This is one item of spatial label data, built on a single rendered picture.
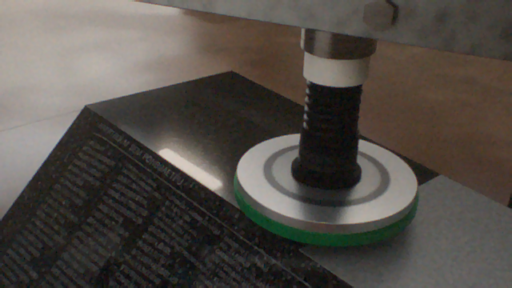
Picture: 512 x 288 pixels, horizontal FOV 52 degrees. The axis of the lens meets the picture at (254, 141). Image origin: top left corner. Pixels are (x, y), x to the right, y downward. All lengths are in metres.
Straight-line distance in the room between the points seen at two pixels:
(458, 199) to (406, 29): 0.31
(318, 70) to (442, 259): 0.25
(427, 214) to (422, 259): 0.09
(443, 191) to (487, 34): 0.31
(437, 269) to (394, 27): 0.27
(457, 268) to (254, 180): 0.24
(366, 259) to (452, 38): 0.25
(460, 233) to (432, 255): 0.06
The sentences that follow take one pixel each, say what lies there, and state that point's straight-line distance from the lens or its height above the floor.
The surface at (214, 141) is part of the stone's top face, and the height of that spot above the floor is 0.80.
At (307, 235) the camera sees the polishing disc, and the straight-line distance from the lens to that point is 0.55.
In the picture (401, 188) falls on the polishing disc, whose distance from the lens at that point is 0.63.
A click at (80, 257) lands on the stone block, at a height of 0.67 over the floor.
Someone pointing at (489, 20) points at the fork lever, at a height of 1.07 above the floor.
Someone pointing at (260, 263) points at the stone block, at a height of 0.78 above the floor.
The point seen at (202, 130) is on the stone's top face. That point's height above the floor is 0.80.
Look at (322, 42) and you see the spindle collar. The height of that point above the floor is 1.03.
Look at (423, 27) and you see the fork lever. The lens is 0.49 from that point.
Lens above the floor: 1.17
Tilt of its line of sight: 27 degrees down
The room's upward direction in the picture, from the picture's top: 2 degrees clockwise
